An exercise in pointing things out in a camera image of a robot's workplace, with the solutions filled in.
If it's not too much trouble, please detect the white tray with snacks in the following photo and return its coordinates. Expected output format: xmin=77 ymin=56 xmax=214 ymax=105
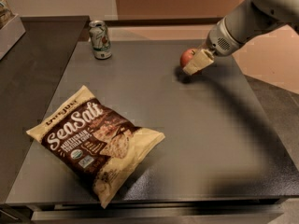
xmin=0 ymin=0 xmax=25 ymax=60

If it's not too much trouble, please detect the brown sea salt chip bag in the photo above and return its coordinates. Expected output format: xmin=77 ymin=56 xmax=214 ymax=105
xmin=27 ymin=86 xmax=164 ymax=207

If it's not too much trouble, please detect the red apple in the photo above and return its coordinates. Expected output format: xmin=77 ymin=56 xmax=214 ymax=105
xmin=180 ymin=49 xmax=197 ymax=68

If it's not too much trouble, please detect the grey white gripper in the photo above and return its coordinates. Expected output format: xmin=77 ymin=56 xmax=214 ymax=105
xmin=182 ymin=17 xmax=244 ymax=76

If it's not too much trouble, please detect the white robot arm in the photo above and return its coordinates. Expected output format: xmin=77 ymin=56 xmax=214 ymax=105
xmin=180 ymin=0 xmax=299 ymax=76

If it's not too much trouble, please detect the green white soda can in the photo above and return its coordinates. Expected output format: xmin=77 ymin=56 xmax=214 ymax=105
xmin=89 ymin=21 xmax=112 ymax=60

